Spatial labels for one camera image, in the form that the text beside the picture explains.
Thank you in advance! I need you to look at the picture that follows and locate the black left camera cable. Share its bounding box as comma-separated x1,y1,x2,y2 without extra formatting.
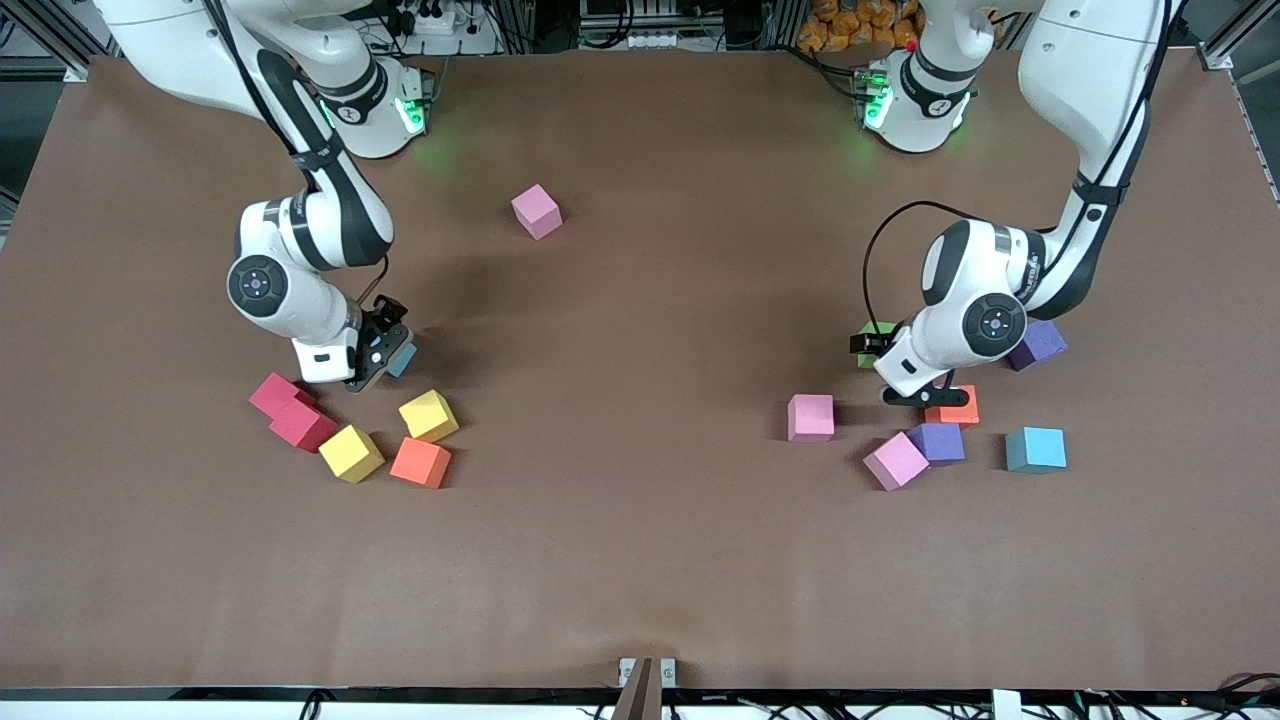
863,200,986,336

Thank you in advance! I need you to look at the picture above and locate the red foam cube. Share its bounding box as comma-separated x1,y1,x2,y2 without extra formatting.
248,372,317,419
268,400,339,454

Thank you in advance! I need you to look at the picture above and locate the orange foam cube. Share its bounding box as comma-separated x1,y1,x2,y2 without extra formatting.
389,437,453,490
925,385,981,429

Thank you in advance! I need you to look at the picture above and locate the yellow foam cube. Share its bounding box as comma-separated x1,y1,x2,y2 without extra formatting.
318,424,386,485
398,389,461,444

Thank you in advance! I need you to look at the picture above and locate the pink foam cube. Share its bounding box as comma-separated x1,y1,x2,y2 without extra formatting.
511,183,563,241
787,393,836,444
862,431,931,492

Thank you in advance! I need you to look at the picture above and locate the black right camera cable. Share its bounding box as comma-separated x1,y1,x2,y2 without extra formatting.
355,255,393,306

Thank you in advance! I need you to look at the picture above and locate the green foam cube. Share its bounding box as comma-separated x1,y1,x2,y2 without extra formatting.
857,321,898,370

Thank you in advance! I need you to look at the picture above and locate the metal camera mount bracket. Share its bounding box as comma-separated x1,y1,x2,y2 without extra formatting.
612,657,678,720

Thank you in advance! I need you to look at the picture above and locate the grey electronics unit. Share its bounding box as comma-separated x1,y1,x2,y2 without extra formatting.
578,0,726,51

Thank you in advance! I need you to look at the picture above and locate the purple foam cube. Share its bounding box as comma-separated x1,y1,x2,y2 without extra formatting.
1005,320,1069,372
906,422,967,468

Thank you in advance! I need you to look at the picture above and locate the black camera cable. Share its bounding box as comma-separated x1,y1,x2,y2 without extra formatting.
355,255,393,306
863,200,986,336

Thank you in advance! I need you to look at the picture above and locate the red and black cable bundle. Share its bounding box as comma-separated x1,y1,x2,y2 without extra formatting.
1215,672,1280,701

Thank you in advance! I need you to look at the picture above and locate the paper table cover sheet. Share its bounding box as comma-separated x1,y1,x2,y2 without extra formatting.
0,50,1280,693

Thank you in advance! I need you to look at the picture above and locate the aluminium frame profile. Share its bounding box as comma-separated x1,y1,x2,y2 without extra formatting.
1200,0,1280,73
0,0,151,81

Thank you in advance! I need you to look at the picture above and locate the white power strip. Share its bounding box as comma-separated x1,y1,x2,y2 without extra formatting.
395,3,463,38

